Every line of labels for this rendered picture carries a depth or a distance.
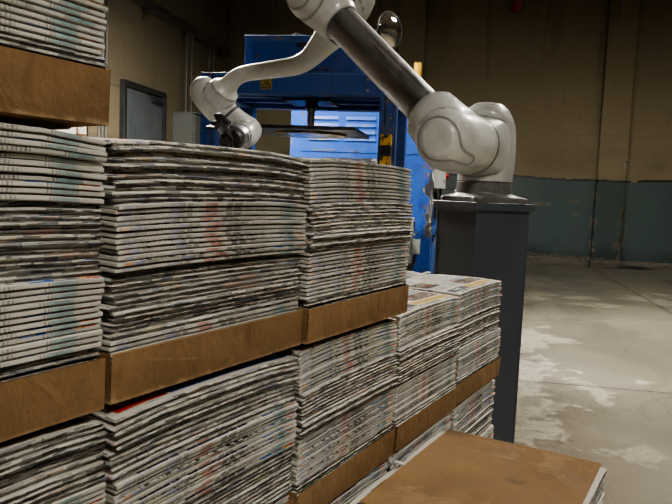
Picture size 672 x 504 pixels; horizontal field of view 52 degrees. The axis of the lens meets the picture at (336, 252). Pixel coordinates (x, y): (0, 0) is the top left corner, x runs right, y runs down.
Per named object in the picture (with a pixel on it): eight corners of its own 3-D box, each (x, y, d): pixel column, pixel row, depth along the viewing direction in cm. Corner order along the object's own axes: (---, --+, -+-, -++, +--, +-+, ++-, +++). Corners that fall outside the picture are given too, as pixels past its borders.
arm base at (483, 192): (480, 201, 211) (481, 183, 210) (530, 204, 191) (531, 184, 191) (430, 199, 203) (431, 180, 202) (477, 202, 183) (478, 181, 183)
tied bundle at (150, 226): (305, 350, 82) (313, 154, 79) (110, 415, 56) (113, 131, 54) (89, 309, 101) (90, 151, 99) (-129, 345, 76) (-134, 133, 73)
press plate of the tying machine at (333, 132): (354, 132, 325) (355, 126, 325) (243, 129, 334) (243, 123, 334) (369, 141, 379) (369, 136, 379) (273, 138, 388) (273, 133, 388)
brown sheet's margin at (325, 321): (409, 312, 106) (410, 284, 105) (307, 345, 81) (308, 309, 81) (219, 285, 125) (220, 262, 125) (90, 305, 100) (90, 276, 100)
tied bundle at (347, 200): (410, 316, 106) (418, 166, 104) (306, 351, 81) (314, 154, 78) (220, 289, 125) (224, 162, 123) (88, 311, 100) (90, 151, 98)
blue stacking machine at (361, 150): (440, 319, 549) (454, 56, 530) (283, 308, 571) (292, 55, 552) (443, 292, 697) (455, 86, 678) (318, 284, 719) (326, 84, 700)
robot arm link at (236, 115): (239, 157, 237) (212, 130, 235) (252, 149, 251) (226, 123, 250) (259, 135, 233) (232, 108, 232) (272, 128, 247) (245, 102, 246)
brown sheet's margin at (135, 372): (302, 344, 81) (304, 308, 81) (110, 406, 56) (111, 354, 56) (86, 305, 100) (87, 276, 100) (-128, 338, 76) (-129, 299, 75)
